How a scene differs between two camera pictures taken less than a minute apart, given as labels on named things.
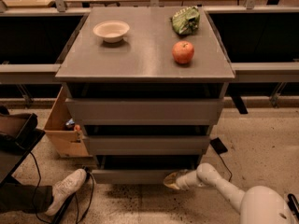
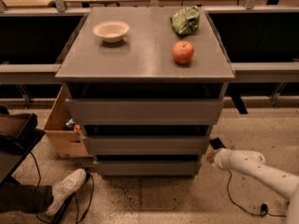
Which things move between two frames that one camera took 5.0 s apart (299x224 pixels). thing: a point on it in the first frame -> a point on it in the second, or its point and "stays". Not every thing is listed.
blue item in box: (70, 124) stays
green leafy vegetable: (186, 21) stays
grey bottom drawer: (140, 176) -> (148, 168)
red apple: (183, 52) stays
